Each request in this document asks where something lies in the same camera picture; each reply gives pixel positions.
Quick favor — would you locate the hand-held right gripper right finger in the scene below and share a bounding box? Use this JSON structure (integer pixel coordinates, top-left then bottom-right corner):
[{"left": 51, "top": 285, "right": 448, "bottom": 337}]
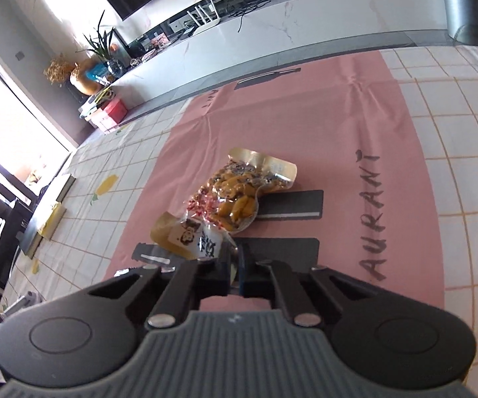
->
[{"left": 238, "top": 242, "right": 383, "bottom": 328}]

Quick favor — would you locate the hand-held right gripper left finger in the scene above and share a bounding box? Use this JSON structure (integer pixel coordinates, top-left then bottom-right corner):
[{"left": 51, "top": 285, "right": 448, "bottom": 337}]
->
[{"left": 87, "top": 251, "right": 235, "bottom": 330}]

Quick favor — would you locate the gold snack packet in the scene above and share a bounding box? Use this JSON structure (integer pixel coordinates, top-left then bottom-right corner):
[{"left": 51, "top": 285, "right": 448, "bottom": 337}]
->
[{"left": 150, "top": 147, "right": 299, "bottom": 295}]

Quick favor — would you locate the pink printed table mat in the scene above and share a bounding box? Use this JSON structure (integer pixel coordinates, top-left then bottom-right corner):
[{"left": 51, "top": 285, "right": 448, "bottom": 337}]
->
[{"left": 100, "top": 47, "right": 447, "bottom": 312}]

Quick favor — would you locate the yellow notebook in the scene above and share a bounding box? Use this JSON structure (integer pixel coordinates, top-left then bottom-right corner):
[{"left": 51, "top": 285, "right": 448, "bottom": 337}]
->
[{"left": 35, "top": 200, "right": 68, "bottom": 240}]

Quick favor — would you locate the dark-edged book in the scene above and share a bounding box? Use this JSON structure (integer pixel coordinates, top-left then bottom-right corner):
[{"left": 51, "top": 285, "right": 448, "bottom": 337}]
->
[{"left": 17, "top": 173, "right": 76, "bottom": 258}]

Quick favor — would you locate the red white carton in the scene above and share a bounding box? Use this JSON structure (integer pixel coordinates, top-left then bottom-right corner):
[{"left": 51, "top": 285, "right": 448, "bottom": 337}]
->
[{"left": 85, "top": 97, "right": 129, "bottom": 134}]

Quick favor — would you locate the gold vase with dried flowers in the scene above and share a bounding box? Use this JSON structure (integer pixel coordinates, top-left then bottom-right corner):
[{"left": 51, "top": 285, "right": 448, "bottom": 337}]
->
[{"left": 43, "top": 55, "right": 103, "bottom": 97}]

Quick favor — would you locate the potted plant in blue pot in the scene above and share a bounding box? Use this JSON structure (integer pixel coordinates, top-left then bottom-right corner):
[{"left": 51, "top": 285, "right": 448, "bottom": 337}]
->
[{"left": 76, "top": 10, "right": 130, "bottom": 84}]

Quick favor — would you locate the white router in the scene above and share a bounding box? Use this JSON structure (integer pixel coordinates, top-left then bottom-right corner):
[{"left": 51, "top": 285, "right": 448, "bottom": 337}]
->
[{"left": 184, "top": 2, "right": 223, "bottom": 36}]

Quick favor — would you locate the white marble counter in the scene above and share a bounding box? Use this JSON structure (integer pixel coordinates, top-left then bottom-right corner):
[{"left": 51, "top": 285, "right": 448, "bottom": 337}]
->
[{"left": 109, "top": 0, "right": 449, "bottom": 109}]

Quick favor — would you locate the black cable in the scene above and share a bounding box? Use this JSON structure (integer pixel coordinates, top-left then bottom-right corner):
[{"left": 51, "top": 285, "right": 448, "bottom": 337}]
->
[{"left": 230, "top": 0, "right": 282, "bottom": 33}]

